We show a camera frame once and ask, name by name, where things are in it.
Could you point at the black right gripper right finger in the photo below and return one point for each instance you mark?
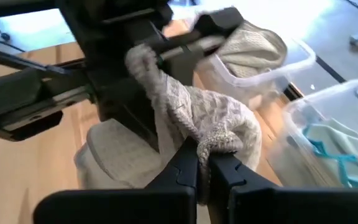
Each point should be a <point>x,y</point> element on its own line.
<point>291,207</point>

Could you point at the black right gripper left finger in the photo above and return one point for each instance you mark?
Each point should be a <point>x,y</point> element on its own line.
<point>135,207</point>

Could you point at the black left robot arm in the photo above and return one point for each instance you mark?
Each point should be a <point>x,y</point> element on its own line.
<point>11,7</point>

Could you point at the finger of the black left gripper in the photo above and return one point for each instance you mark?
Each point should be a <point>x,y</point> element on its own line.
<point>182,67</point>
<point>126,102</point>

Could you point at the black metal rig frame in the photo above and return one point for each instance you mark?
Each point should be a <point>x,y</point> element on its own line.
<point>26,63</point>

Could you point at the blue microfiber towel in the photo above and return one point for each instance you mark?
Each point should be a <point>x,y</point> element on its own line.
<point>346,137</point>

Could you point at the clear plastic bin with label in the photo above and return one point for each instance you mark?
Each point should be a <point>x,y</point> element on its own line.
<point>294,115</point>

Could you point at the large grey microfiber towel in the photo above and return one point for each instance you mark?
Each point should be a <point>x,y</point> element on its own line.
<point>204,112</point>

